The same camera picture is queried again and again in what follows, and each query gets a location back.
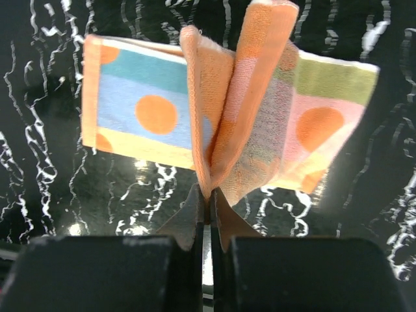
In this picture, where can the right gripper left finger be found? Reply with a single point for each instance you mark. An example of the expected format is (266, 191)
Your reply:
(159, 272)

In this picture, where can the orange blue dotted towel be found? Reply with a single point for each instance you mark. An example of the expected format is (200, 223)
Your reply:
(267, 113)

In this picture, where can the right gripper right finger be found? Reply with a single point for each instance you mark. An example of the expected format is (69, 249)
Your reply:
(256, 273)

